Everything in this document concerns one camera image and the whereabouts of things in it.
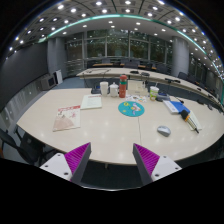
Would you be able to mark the red tall bottle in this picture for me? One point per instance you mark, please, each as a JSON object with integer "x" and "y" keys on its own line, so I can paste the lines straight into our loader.
{"x": 122, "y": 86}

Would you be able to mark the red and white magazine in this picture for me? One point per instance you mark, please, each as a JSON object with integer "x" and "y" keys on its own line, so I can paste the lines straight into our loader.
{"x": 67, "y": 118}

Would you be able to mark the round teal mouse pad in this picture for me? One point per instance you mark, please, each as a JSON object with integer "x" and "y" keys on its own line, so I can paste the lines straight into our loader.
{"x": 131, "y": 109}

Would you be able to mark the black device near cup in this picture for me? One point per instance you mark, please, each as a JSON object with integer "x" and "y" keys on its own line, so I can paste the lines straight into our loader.
{"x": 162, "y": 97}

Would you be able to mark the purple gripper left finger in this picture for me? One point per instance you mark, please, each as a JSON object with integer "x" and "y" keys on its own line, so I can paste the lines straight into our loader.
{"x": 69, "y": 166}

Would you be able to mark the long curved rear desk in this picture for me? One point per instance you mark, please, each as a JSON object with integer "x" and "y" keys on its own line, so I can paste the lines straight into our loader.
{"x": 108, "y": 72}

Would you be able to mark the blue notebook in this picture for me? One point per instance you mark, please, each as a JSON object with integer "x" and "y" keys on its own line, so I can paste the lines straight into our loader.
{"x": 178, "y": 107}

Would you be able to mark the colourful sticker sheet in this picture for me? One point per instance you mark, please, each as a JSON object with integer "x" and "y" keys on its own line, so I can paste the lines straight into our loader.
{"x": 136, "y": 98}

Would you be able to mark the white ruled notepad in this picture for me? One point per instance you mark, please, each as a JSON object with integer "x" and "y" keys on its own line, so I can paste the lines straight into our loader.
{"x": 192, "y": 116}

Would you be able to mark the white lidded jar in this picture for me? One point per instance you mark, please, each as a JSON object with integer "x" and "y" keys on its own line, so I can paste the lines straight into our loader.
{"x": 114, "y": 88}

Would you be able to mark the black and yellow marker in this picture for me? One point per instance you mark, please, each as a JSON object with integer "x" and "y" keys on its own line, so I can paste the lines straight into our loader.
{"x": 186, "y": 117}

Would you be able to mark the black office chair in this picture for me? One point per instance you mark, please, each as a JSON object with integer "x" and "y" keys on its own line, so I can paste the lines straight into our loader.
{"x": 30, "y": 149}

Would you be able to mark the white paper booklet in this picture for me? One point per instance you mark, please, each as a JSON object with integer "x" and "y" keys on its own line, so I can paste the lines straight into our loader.
{"x": 91, "y": 102}

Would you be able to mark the grey computer mouse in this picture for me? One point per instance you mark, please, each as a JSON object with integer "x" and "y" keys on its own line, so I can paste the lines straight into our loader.
{"x": 164, "y": 130}

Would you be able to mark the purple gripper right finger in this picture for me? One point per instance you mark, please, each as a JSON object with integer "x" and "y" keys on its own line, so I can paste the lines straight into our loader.
{"x": 151, "y": 166}

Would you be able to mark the green and white paper cup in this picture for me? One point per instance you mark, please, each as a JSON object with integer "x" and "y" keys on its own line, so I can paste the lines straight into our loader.
{"x": 153, "y": 93}

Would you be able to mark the white box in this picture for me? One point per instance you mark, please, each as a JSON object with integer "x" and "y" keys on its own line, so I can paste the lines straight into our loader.
{"x": 137, "y": 88}

